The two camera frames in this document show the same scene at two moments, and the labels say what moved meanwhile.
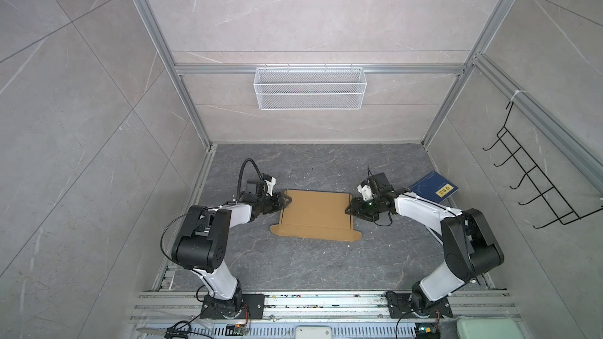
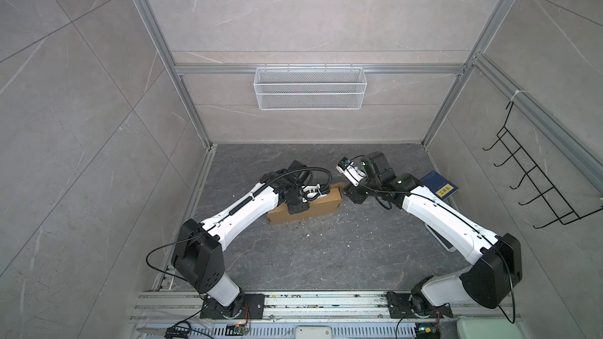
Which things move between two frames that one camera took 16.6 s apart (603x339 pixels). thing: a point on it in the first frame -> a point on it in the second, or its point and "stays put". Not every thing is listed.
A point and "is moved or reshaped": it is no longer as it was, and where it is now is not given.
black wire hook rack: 539,181 stays put
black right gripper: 356,204 -> 352,193
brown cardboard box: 317,215 is moved or reshaped
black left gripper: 279,201 -> 299,207
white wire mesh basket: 310,88 stays put
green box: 487,328 stays put
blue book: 434,187 stays put
